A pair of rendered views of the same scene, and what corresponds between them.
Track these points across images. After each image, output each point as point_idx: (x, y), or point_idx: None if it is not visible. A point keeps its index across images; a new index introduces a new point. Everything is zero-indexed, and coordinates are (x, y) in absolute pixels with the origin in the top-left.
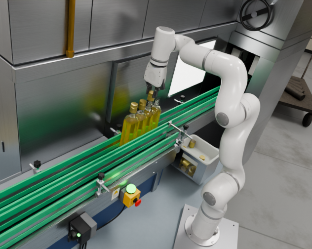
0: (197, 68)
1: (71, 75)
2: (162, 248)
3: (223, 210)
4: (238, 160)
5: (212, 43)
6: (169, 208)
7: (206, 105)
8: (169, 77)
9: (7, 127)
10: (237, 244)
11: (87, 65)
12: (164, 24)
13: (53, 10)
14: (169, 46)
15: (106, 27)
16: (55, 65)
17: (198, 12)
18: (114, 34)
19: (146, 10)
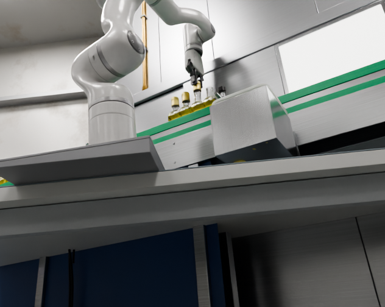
0: (356, 54)
1: (149, 105)
2: None
3: (81, 80)
4: (102, 14)
5: (371, 11)
6: None
7: (357, 78)
8: (275, 81)
9: None
10: (80, 146)
11: (156, 92)
12: (241, 38)
13: (136, 70)
14: (187, 33)
15: (173, 65)
16: (133, 97)
17: (302, 3)
18: (181, 67)
19: (211, 39)
